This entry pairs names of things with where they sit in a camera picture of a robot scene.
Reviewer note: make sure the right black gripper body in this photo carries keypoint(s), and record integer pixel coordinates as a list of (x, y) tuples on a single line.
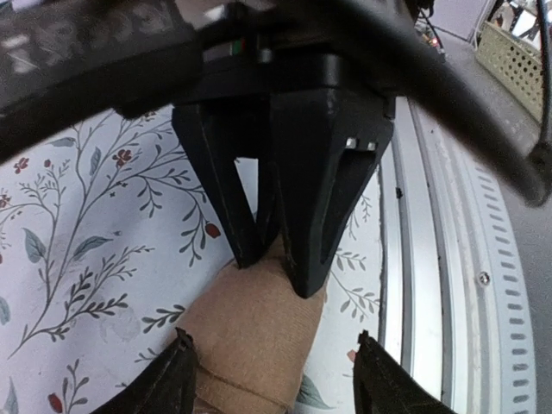
[(252, 52)]

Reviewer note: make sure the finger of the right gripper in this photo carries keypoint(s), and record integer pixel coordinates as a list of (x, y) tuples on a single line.
[(327, 144), (214, 134)]

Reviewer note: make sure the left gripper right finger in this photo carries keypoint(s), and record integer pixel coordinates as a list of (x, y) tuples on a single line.
[(381, 385)]

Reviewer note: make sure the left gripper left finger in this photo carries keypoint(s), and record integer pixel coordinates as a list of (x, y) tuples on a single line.
[(166, 386)]

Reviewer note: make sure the floral table mat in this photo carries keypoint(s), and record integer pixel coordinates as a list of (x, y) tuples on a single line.
[(107, 237)]

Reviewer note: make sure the aluminium front rail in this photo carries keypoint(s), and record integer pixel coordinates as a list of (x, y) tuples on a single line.
[(455, 311)]

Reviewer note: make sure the brown ribbed sock pair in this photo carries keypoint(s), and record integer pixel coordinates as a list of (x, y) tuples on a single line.
[(253, 335)]

